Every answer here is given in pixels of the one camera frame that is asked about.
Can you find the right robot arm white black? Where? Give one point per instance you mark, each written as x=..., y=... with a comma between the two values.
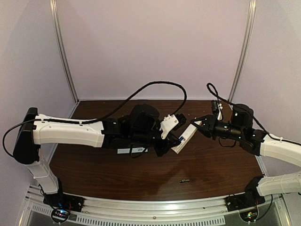
x=257, y=142

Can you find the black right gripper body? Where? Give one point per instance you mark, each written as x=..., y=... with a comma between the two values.
x=208, y=127

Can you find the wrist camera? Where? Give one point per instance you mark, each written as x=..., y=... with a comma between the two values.
x=217, y=109
x=171, y=122

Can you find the right aluminium frame post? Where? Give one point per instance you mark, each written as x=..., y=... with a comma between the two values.
x=251, y=14

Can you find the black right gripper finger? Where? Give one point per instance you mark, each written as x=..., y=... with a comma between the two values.
x=202, y=119
x=200, y=125

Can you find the front aluminium rail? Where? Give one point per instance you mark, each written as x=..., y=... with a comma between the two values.
x=108, y=212

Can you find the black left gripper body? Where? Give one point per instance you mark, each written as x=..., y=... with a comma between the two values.
x=168, y=142

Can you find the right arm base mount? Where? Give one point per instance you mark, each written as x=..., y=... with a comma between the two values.
x=246, y=204

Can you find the left aluminium frame post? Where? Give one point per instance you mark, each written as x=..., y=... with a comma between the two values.
x=61, y=49

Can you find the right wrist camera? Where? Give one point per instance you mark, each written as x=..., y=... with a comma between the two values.
x=217, y=109

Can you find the aluminium frame post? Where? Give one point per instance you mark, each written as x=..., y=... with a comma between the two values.
x=61, y=49
x=251, y=14

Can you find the white remote control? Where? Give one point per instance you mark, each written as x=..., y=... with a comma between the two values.
x=188, y=134

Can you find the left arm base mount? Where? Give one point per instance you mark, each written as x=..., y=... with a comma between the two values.
x=62, y=205

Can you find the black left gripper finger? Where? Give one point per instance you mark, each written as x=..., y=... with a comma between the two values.
x=175, y=146
x=173, y=139

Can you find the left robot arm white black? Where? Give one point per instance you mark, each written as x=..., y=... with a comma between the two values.
x=142, y=128

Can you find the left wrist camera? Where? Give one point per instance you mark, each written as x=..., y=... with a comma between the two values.
x=171, y=122

